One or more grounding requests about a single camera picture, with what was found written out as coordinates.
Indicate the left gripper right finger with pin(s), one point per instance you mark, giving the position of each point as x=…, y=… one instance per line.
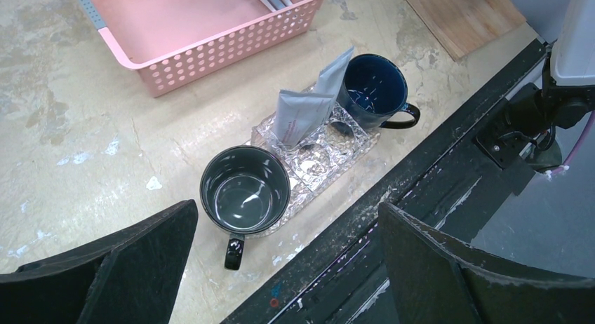
x=436, y=278

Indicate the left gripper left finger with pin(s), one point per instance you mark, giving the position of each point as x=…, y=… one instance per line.
x=130, y=276

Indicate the dark green mug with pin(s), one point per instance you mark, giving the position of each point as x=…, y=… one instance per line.
x=244, y=190

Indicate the clear acrylic holder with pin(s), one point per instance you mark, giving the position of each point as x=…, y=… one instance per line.
x=320, y=158

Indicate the dark blue mug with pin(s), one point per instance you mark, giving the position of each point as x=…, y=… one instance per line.
x=374, y=93

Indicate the white toothpaste black cap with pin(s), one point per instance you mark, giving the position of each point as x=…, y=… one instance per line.
x=328, y=85

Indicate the white toothpaste red cap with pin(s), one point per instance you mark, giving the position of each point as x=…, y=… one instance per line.
x=298, y=114

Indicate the pink plastic basket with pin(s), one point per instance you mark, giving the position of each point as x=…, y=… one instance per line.
x=171, y=43

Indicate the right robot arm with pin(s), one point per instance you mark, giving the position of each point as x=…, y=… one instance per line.
x=567, y=92

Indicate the wooden board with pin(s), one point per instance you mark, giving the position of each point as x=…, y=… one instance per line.
x=463, y=26

